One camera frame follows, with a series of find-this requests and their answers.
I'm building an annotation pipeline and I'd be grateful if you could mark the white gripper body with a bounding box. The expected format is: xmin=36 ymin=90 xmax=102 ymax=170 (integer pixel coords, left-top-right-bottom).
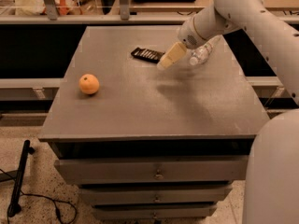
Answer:
xmin=178 ymin=21 xmax=203 ymax=49

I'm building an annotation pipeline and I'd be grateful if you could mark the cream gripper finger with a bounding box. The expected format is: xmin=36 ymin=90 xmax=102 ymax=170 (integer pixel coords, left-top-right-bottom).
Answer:
xmin=157 ymin=42 xmax=187 ymax=70

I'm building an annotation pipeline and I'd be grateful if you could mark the black rxbar chocolate wrapper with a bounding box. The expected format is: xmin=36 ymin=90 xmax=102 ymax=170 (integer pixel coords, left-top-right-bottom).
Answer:
xmin=131 ymin=48 xmax=164 ymax=63

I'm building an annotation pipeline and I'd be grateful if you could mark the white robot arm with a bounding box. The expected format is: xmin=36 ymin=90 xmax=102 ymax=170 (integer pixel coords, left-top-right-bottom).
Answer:
xmin=158 ymin=0 xmax=299 ymax=224

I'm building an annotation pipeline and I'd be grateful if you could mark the clear plastic water bottle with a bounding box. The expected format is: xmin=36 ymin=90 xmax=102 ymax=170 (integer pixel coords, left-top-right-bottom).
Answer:
xmin=189 ymin=35 xmax=221 ymax=66

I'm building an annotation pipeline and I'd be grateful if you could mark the orange fruit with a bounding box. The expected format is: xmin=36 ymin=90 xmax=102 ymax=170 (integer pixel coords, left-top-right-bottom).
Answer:
xmin=78 ymin=74 xmax=100 ymax=94

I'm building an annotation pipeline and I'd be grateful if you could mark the grey drawer cabinet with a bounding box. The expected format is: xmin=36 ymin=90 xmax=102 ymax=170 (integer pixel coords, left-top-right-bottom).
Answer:
xmin=38 ymin=25 xmax=271 ymax=221

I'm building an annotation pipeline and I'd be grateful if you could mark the top grey drawer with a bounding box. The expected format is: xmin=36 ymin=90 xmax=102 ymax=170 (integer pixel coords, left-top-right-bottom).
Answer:
xmin=54 ymin=156 xmax=248 ymax=185

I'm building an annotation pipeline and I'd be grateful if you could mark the grey drawer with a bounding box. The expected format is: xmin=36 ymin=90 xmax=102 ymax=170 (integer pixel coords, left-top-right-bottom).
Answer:
xmin=79 ymin=184 xmax=232 ymax=205
xmin=54 ymin=156 xmax=248 ymax=185
xmin=93 ymin=203 xmax=217 ymax=220

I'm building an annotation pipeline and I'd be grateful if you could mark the grey metal railing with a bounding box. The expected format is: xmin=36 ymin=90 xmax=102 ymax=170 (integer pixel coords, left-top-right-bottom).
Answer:
xmin=0 ymin=0 xmax=299 ymax=26

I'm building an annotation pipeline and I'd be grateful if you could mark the middle grey drawer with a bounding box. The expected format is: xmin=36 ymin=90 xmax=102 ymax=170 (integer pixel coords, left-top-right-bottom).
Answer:
xmin=79 ymin=184 xmax=232 ymax=205

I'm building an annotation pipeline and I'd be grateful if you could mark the bottom grey drawer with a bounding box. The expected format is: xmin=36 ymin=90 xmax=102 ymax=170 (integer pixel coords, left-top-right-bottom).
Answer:
xmin=93 ymin=203 xmax=217 ymax=220

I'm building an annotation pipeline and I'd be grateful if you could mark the black stand leg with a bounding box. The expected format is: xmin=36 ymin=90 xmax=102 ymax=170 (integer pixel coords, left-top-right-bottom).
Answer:
xmin=7 ymin=140 xmax=35 ymax=217

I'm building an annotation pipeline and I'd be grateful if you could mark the black floor cable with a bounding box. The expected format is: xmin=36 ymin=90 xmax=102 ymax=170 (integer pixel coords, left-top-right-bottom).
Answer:
xmin=0 ymin=168 xmax=78 ymax=224

